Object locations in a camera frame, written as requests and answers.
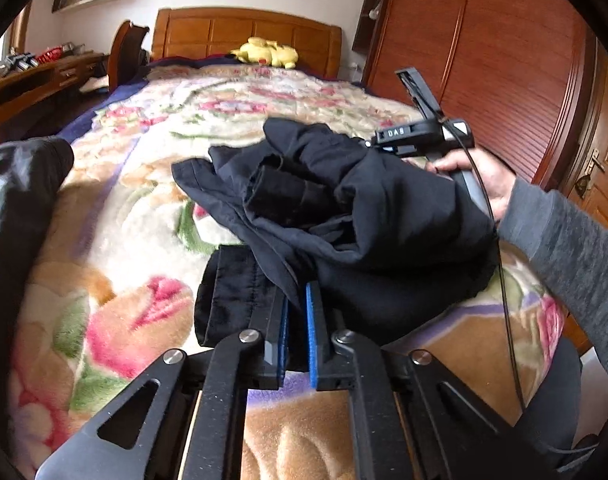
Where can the yellow plush toy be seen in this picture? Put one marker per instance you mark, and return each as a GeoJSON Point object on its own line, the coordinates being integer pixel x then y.
{"type": "Point", "coordinates": [264, 52]}

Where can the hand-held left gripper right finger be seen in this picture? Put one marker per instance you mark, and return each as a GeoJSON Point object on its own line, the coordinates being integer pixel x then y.
{"type": "Point", "coordinates": [314, 330]}

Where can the person's dark pants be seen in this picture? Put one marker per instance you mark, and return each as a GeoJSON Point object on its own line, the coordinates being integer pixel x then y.
{"type": "Point", "coordinates": [554, 400]}

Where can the person's right hand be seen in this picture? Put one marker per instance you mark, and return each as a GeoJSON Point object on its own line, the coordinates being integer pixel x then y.
{"type": "Point", "coordinates": [494, 180]}

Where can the black leather jacket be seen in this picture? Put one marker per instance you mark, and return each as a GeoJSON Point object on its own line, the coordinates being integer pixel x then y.
{"type": "Point", "coordinates": [19, 195]}

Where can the red basket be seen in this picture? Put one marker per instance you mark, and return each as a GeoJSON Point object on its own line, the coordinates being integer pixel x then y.
{"type": "Point", "coordinates": [50, 55]}

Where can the black coat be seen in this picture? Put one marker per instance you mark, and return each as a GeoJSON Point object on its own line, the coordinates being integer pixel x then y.
{"type": "Point", "coordinates": [384, 240]}

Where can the wooden bed headboard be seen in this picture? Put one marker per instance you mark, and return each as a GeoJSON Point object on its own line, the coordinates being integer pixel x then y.
{"type": "Point", "coordinates": [209, 35]}

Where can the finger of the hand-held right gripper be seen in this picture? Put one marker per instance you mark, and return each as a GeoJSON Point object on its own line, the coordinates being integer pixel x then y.
{"type": "Point", "coordinates": [416, 90]}

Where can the wooden wardrobe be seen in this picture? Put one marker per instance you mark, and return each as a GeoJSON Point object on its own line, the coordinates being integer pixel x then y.
{"type": "Point", "coordinates": [509, 35]}

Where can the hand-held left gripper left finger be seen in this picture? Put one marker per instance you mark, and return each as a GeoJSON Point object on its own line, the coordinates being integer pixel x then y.
{"type": "Point", "coordinates": [283, 330]}

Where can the wooden desk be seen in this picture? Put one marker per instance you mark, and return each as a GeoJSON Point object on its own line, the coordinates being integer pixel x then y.
{"type": "Point", "coordinates": [14, 95]}

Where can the black device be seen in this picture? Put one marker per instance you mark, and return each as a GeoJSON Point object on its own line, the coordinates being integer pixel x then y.
{"type": "Point", "coordinates": [20, 61]}

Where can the wooden chair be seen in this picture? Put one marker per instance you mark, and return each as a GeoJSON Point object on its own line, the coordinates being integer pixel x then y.
{"type": "Point", "coordinates": [124, 45]}

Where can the floral blanket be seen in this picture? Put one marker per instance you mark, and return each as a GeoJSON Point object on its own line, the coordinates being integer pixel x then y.
{"type": "Point", "coordinates": [134, 220]}

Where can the person's right forearm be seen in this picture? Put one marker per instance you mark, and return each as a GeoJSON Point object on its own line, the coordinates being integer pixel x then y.
{"type": "Point", "coordinates": [569, 245]}

